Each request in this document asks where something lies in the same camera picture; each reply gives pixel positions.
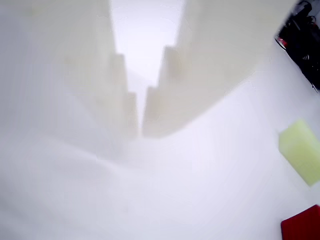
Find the pale yellow rectangular block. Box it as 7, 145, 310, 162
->
278, 119, 320, 187

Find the black device with cables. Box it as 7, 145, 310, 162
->
274, 0, 320, 94

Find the red studded cube block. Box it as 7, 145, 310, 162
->
280, 204, 320, 240

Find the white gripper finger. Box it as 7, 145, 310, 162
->
0, 0, 140, 176
141, 0, 301, 137

